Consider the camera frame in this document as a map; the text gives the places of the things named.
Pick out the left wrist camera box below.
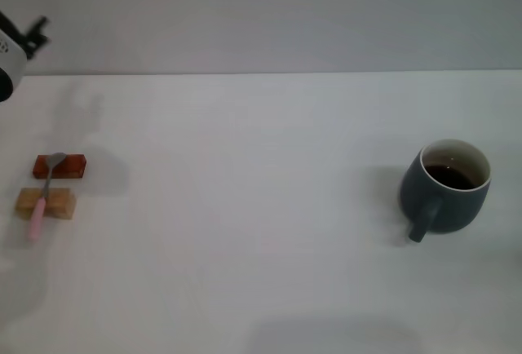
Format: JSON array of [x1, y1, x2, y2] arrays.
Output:
[[0, 29, 29, 104]]

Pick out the pink handled metal spoon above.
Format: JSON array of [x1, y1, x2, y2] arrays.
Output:
[[27, 152, 67, 241]]

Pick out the red-brown wooden block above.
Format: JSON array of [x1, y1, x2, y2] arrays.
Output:
[[31, 153, 88, 179]]

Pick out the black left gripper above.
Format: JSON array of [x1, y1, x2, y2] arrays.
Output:
[[0, 10, 51, 60]]

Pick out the dark coffee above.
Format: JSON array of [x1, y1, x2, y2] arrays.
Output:
[[422, 162, 476, 190]]

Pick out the grey ceramic cup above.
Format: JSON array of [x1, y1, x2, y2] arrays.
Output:
[[399, 138, 493, 244]]

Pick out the light wooden block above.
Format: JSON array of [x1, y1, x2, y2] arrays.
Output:
[[15, 187, 77, 221]]

